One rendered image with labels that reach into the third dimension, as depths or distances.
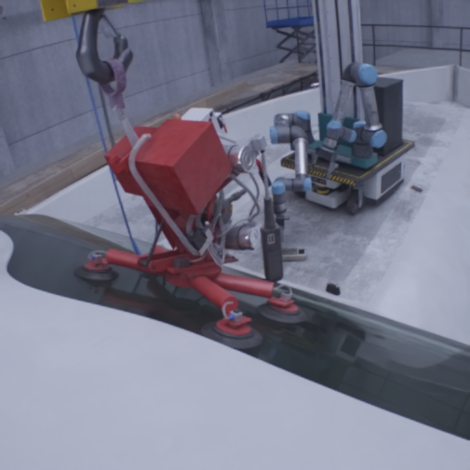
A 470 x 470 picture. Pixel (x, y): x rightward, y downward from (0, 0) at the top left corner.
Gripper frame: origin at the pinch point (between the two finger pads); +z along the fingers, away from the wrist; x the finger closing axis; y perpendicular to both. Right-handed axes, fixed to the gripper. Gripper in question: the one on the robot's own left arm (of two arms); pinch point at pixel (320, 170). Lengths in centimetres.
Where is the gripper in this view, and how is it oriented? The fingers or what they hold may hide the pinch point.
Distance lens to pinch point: 254.5
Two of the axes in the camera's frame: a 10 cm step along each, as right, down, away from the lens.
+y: -7.7, 0.2, -6.4
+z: -2.7, 9.0, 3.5
